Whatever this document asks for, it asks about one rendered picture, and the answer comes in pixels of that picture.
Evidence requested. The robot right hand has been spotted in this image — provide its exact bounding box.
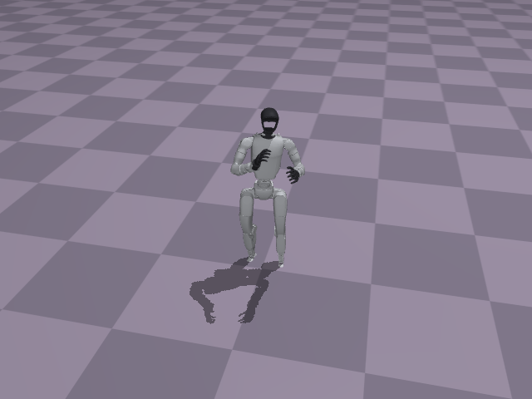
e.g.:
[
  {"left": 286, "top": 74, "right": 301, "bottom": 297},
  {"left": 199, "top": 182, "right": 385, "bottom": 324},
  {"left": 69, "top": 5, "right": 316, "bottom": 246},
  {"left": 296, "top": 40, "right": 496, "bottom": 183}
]
[{"left": 252, "top": 149, "right": 271, "bottom": 170}]

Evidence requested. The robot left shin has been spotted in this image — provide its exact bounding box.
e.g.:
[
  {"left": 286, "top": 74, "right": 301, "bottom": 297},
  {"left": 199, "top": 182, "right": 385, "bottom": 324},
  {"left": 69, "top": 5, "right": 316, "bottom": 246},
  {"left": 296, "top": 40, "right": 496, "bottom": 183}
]
[{"left": 276, "top": 227, "right": 286, "bottom": 264}]

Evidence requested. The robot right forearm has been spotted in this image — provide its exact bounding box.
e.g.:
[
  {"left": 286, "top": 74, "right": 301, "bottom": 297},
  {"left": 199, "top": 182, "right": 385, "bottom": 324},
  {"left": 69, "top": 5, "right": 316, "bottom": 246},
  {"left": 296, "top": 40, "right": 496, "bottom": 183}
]
[{"left": 230, "top": 161, "right": 259, "bottom": 175}]

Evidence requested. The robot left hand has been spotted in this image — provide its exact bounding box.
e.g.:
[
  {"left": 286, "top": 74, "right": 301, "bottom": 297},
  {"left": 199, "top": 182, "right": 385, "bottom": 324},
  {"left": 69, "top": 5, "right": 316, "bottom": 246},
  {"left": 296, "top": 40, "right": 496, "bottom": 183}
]
[{"left": 286, "top": 166, "right": 299, "bottom": 184}]

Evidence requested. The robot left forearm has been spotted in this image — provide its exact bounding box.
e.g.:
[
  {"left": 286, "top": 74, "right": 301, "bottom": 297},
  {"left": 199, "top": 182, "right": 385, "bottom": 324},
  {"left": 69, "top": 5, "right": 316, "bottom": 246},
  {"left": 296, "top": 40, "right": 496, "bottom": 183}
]
[{"left": 291, "top": 164, "right": 305, "bottom": 178}]

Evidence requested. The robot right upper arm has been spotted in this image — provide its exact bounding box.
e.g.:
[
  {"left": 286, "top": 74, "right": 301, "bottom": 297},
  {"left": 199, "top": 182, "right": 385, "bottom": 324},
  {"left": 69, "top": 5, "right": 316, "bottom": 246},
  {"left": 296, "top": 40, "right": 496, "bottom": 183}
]
[{"left": 230, "top": 137, "right": 254, "bottom": 175}]

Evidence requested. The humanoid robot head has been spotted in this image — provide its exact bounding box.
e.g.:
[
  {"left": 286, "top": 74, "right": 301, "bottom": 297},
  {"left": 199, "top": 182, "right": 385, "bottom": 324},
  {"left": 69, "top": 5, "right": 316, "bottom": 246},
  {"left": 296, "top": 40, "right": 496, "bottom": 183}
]
[{"left": 259, "top": 107, "right": 278, "bottom": 139}]

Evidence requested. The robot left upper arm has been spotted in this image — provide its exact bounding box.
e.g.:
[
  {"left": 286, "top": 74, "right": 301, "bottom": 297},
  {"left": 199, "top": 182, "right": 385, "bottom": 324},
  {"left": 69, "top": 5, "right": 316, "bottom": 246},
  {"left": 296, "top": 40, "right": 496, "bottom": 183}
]
[{"left": 282, "top": 137, "right": 302, "bottom": 169}]

